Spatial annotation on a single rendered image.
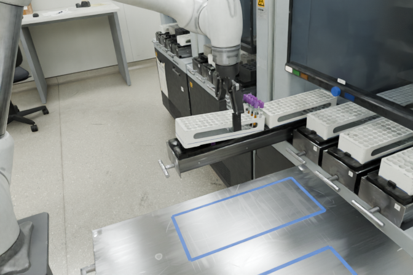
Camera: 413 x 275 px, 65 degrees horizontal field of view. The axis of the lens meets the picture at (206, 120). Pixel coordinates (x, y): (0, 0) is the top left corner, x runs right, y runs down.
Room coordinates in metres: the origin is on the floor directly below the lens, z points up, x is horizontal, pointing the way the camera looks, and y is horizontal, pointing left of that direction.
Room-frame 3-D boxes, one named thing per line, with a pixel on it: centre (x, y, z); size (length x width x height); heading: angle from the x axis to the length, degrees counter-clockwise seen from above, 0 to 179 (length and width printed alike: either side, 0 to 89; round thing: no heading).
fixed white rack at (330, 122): (0.99, -0.50, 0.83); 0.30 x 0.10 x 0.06; 111
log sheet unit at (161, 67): (2.70, 0.36, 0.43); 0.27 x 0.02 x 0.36; 21
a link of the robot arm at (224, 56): (0.99, -0.08, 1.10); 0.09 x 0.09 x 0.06
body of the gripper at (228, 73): (0.99, -0.08, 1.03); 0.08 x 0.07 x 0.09; 21
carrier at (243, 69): (1.47, -0.21, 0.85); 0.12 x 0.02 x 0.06; 21
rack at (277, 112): (1.09, -0.34, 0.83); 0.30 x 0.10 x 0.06; 111
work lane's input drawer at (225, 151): (1.03, -0.18, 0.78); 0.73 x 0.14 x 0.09; 111
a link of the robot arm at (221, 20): (1.00, -0.07, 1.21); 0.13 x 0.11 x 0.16; 26
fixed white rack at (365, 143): (0.85, -0.55, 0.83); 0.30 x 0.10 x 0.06; 111
